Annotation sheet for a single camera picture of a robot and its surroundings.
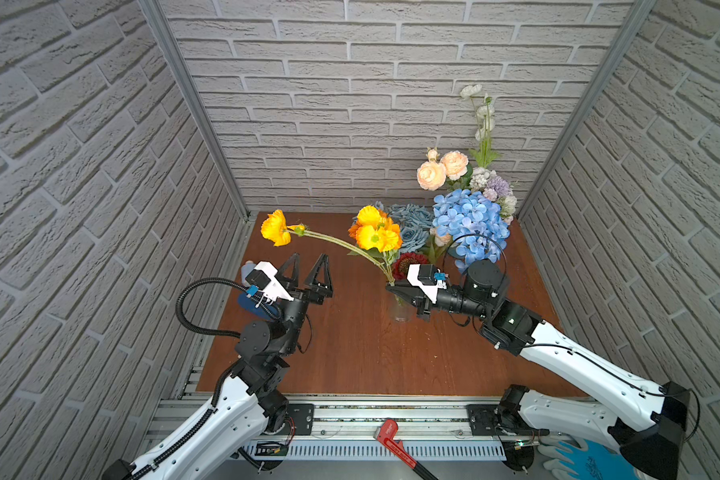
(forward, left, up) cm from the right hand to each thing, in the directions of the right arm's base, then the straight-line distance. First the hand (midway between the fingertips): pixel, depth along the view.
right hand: (390, 282), depth 61 cm
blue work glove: (-33, -46, -32) cm, 65 cm away
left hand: (+6, +16, +3) cm, 17 cm away
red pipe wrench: (-23, +2, -32) cm, 39 cm away
